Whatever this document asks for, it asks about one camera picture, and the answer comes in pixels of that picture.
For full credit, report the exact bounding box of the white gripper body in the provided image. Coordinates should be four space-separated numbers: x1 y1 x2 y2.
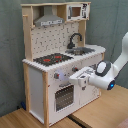
69 67 94 87

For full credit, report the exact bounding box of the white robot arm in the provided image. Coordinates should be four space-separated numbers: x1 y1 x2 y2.
69 32 128 90

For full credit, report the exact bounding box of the wooden toy kitchen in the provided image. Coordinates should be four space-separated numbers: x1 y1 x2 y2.
22 2 105 127

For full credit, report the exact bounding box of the right oven knob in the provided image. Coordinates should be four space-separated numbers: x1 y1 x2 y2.
72 67 78 72

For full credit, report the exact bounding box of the oven knob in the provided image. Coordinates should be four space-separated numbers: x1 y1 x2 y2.
54 73 60 79
72 67 78 72

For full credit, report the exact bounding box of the left oven knob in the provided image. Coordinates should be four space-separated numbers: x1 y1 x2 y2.
54 73 60 79

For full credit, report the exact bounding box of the grey toy sink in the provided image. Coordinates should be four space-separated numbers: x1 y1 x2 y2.
65 47 95 55

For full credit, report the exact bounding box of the toy oven door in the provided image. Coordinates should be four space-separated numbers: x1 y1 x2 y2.
55 84 74 111

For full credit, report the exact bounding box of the black toy stovetop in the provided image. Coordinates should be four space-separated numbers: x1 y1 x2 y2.
34 53 71 66

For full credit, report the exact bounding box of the black toy faucet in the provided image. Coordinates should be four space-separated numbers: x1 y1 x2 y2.
67 33 82 49

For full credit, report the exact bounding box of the toy microwave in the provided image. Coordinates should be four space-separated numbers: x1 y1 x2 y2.
67 3 89 21

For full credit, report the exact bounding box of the grey range hood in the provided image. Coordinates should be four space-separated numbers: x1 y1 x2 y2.
34 5 64 27

